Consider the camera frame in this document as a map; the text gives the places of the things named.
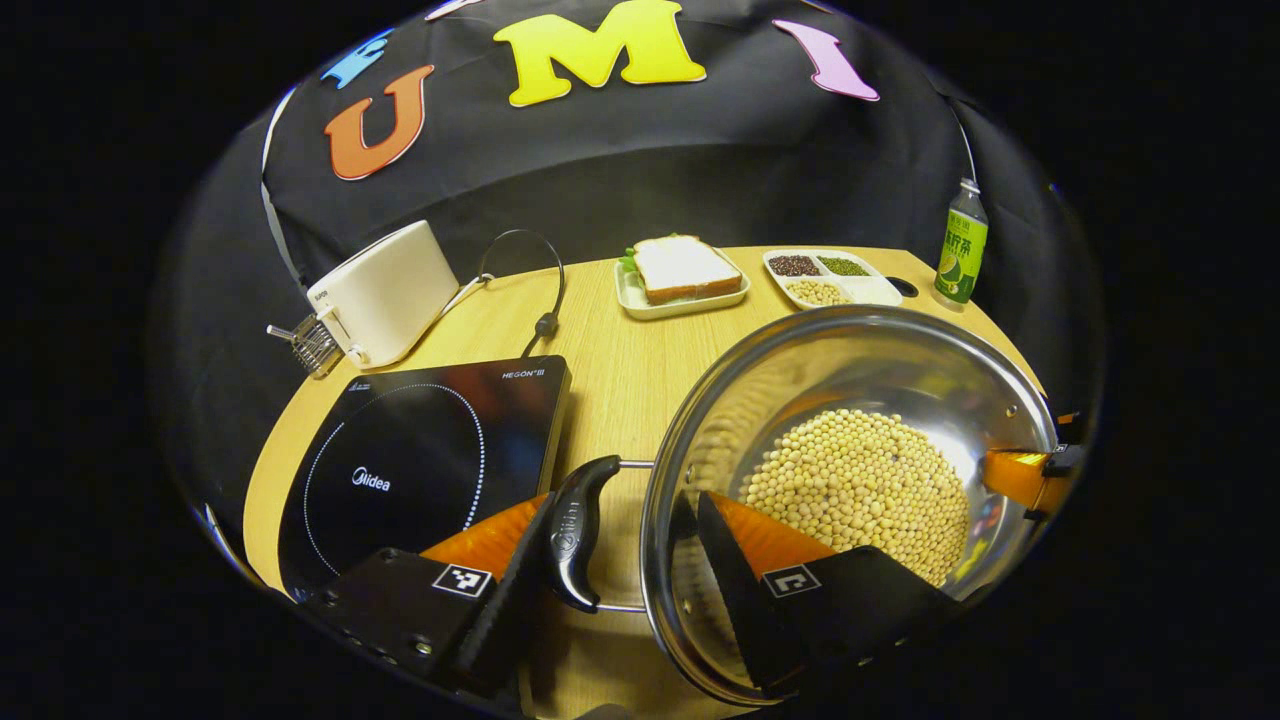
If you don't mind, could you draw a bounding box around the small metal wire rack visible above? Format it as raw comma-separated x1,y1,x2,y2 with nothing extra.
266,313,343,381

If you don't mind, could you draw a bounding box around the white rectangular plate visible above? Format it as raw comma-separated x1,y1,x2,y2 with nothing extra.
614,246,752,321

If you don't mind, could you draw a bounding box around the white toaster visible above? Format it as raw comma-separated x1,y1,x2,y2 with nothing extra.
305,220,461,371

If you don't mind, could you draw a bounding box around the black power cable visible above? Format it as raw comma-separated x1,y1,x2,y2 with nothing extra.
478,229,567,359

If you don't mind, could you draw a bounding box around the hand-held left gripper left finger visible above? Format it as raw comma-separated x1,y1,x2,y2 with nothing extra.
300,490,561,701

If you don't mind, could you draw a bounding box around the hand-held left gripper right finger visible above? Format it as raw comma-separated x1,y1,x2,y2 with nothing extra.
697,490,966,701

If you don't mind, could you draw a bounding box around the green drink bottle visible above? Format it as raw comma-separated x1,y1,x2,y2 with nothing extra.
933,178,990,307

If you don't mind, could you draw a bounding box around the white bread sandwich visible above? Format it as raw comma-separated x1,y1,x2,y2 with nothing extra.
620,234,744,306

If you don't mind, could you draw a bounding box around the white toaster cable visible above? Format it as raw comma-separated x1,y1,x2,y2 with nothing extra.
438,272,497,319

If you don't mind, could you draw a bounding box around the white divided tray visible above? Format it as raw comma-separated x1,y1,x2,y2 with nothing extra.
762,248,904,311

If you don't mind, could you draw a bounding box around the black induction cooktop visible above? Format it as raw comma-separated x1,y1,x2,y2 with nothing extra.
278,355,573,601

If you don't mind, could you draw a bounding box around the stainless steel pot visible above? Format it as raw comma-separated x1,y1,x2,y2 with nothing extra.
545,305,1061,706

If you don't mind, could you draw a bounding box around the pile of yellow soybeans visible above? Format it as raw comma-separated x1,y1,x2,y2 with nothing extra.
740,408,971,588

